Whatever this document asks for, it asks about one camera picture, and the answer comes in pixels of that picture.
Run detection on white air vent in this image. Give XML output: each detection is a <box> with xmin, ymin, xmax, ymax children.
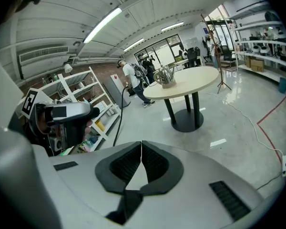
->
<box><xmin>19</xmin><ymin>46</ymin><xmax>70</xmax><ymax>63</ymax></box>

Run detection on yellow bin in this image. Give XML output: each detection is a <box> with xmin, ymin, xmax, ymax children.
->
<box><xmin>95</xmin><ymin>120</ymin><xmax>106</xmax><ymax>132</ymax></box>

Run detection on light wooden desk white legs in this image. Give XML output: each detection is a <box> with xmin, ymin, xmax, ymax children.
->
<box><xmin>174</xmin><ymin>56</ymin><xmax>205</xmax><ymax>69</ymax></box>

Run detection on brown wooden coat stand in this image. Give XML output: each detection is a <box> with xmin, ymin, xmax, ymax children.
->
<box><xmin>200</xmin><ymin>13</ymin><xmax>232</xmax><ymax>94</ymax></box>

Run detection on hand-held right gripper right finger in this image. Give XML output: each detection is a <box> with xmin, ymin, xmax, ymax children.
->
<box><xmin>142</xmin><ymin>140</ymin><xmax>265</xmax><ymax>224</ymax></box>

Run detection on black coat stand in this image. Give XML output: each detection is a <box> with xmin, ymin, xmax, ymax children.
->
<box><xmin>149</xmin><ymin>47</ymin><xmax>164</xmax><ymax>68</ymax></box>

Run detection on steel electric kettle beige handle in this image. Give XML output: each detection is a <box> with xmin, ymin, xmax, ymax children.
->
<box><xmin>153</xmin><ymin>65</ymin><xmax>176</xmax><ymax>84</ymax></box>

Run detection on thin black floor cable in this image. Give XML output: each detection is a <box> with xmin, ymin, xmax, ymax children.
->
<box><xmin>256</xmin><ymin>162</ymin><xmax>286</xmax><ymax>191</ymax></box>

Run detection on grey cabinet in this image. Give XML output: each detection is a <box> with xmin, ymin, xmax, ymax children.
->
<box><xmin>102</xmin><ymin>74</ymin><xmax>132</xmax><ymax>109</ymax></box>

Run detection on white open shelving unit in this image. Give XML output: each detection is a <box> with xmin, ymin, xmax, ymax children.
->
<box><xmin>228</xmin><ymin>0</ymin><xmax>286</xmax><ymax>85</ymax></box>

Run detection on person's left hand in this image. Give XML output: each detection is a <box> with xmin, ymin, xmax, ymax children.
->
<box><xmin>83</xmin><ymin>119</ymin><xmax>92</xmax><ymax>141</ymax></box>

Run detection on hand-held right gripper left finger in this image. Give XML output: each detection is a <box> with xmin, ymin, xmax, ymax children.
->
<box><xmin>49</xmin><ymin>141</ymin><xmax>144</xmax><ymax>219</ymax></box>

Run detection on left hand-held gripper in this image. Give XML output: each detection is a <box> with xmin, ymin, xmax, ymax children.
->
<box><xmin>21</xmin><ymin>87</ymin><xmax>101</xmax><ymax>152</ymax></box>

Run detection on black vacuum hose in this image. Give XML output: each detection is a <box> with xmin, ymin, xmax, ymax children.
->
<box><xmin>112</xmin><ymin>84</ymin><xmax>130</xmax><ymax>147</ymax></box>

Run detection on white pegboard shelving unit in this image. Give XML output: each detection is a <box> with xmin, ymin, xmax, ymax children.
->
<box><xmin>16</xmin><ymin>66</ymin><xmax>123</xmax><ymax>157</ymax></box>

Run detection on long ceiling light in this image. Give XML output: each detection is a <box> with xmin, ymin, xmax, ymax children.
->
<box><xmin>82</xmin><ymin>7</ymin><xmax>123</xmax><ymax>44</ymax></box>
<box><xmin>123</xmin><ymin>38</ymin><xmax>145</xmax><ymax>52</ymax></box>
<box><xmin>161</xmin><ymin>21</ymin><xmax>185</xmax><ymax>32</ymax></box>

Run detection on round beige table black pedestal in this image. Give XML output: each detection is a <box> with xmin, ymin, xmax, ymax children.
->
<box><xmin>143</xmin><ymin>66</ymin><xmax>220</xmax><ymax>133</ymax></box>

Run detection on white floor cable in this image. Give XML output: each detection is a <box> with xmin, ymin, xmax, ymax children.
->
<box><xmin>205</xmin><ymin>91</ymin><xmax>285</xmax><ymax>157</ymax></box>

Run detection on teal bin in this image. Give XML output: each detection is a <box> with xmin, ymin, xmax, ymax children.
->
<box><xmin>278</xmin><ymin>77</ymin><xmax>286</xmax><ymax>94</ymax></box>

